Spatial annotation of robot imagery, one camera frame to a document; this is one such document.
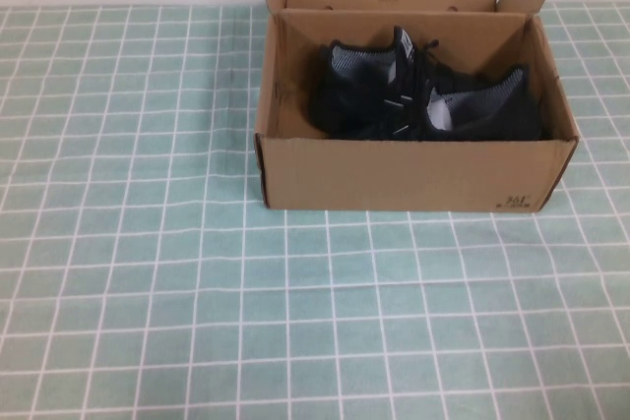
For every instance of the brown cardboard shoe box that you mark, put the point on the brown cardboard shoe box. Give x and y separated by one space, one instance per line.
394 174

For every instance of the black knit sneaker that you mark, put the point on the black knit sneaker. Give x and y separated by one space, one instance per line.
502 110
354 95

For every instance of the green white checked tablecloth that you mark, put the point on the green white checked tablecloth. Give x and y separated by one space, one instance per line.
197 292

